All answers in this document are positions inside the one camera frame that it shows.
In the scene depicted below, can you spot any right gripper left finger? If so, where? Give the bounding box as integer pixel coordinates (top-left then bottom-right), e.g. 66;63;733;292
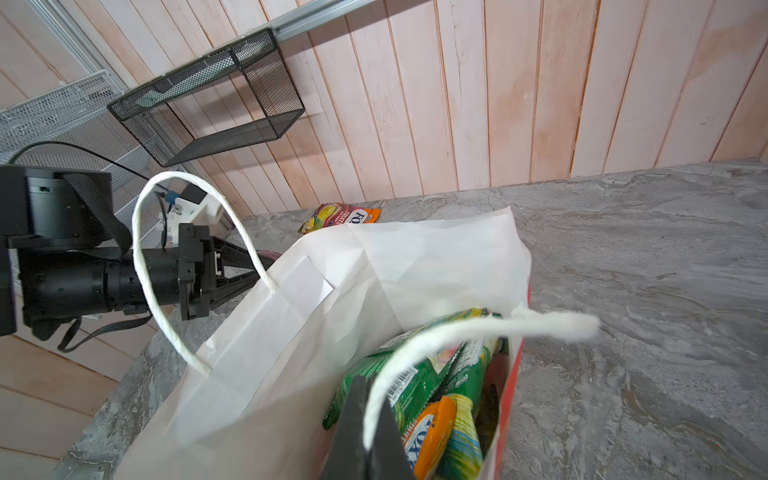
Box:
320;376;371;480

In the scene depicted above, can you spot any red paper gift bag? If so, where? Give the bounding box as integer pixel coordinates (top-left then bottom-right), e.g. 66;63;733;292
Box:
115;208;600;479

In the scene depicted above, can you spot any black mesh basket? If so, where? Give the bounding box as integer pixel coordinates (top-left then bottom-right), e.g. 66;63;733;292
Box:
108;29;305;167

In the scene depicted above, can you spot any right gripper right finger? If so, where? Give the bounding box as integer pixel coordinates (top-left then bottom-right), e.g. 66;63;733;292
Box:
373;407;416;480

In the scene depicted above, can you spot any orange snack packet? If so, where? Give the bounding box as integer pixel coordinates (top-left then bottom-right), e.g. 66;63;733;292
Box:
402;396;457;480

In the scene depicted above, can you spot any white wire shelf rack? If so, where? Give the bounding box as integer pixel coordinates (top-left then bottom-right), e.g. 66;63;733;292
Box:
1;72;172;251

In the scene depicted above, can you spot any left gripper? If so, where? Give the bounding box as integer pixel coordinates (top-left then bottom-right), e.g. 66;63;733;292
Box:
177;223;276;320

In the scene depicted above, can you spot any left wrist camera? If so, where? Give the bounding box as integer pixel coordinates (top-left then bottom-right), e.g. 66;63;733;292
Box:
163;184;224;246

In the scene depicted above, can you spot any green lime snack packet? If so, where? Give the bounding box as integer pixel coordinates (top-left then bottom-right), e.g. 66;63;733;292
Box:
322;307;499;431

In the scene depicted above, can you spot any orange Fox's fruits candy bag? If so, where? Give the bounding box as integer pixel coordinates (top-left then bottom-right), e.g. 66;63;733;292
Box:
298;203;381;235

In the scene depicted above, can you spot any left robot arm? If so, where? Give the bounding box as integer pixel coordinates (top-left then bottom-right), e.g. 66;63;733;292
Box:
1;166;260;353

